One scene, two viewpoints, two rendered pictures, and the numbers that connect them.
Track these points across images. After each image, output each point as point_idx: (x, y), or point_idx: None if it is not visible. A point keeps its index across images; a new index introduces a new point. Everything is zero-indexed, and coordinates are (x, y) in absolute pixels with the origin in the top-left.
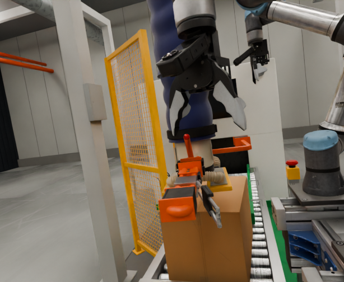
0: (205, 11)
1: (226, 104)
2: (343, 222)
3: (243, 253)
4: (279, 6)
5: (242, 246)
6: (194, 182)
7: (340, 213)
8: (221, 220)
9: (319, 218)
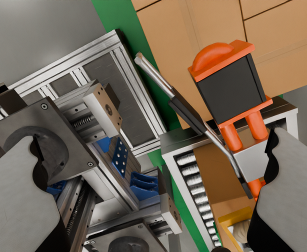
0: None
1: (19, 178)
2: (113, 213)
3: (200, 169)
4: None
5: (202, 174)
6: (235, 153)
7: (115, 223)
8: (229, 191)
9: (133, 213)
